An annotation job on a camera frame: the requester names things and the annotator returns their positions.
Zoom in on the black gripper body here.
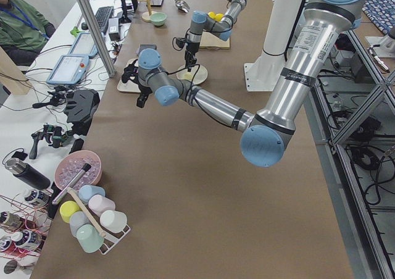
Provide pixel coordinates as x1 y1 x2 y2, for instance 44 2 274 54
127 64 151 96
172 37 199 62

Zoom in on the beige round plate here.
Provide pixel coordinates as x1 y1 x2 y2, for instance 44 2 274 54
175 64 208 86

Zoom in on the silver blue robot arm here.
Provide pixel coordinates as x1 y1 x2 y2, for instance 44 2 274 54
175 0 247 71
122 0 366 167

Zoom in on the cream rabbit tray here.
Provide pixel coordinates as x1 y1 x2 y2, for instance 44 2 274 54
117 58 140 93

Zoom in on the bamboo cutting board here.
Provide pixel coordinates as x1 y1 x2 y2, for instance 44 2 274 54
199 31 230 50

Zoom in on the grey folded cloth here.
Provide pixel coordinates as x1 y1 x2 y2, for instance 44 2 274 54
138 44 157 54

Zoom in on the metal ice scoop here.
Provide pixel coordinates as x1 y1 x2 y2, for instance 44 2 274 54
174 0 189 13

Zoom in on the mint green bowl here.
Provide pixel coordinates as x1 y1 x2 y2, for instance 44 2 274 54
150 12 167 27

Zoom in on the blue teach pendant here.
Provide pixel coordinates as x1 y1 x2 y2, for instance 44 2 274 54
69 32 98 58
46 54 89 85

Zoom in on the wooden cup stand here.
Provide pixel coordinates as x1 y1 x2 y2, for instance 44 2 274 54
135 0 161 23

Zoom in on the black keyboard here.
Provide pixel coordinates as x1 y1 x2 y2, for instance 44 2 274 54
95 6 114 34

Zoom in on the metal muddler with black tip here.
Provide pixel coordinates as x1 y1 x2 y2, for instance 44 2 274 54
51 163 91 206

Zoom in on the pink bowl with ice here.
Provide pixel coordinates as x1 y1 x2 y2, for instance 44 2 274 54
54 150 102 190

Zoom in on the blue pastel cup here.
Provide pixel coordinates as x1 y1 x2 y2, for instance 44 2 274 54
78 185 106 205

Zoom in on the pink pastel cup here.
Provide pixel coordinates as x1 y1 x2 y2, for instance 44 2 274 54
88 194 115 217

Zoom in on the person in green jacket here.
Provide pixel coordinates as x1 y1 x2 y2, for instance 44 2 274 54
1 0 56 66

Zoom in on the white pastel cup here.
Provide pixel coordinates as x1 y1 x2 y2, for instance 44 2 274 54
100 210 127 233

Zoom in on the yellow pastel cup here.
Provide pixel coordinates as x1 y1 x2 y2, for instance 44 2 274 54
59 201 81 223

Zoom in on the grey pastel cup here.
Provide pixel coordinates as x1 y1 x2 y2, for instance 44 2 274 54
69 211 90 238

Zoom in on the black thermos bottle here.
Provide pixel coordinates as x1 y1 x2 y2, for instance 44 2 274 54
4 157 51 190

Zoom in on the white cup rack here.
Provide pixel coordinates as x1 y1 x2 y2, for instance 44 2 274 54
68 188 131 255

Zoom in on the mint pastel cup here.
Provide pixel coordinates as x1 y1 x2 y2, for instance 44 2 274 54
76 224 104 253

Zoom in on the aluminium frame post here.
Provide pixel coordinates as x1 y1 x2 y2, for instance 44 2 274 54
77 0 116 78

